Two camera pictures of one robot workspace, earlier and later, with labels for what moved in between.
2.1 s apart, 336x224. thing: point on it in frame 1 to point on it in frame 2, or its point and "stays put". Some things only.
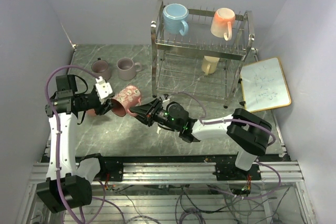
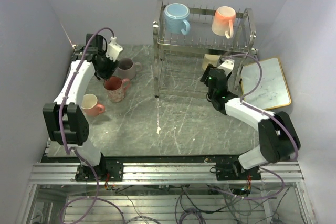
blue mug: x=174 y=16 stays put
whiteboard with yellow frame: x=264 y=85 stays put
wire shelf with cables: x=179 y=203 stays put
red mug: x=129 y=96 to x=116 y=88
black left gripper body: x=88 y=101 to x=108 y=68
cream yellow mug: x=209 y=64 stays put
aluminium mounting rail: x=189 y=173 stays put
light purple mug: x=127 y=68 stays put
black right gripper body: x=160 y=116 to x=205 y=79
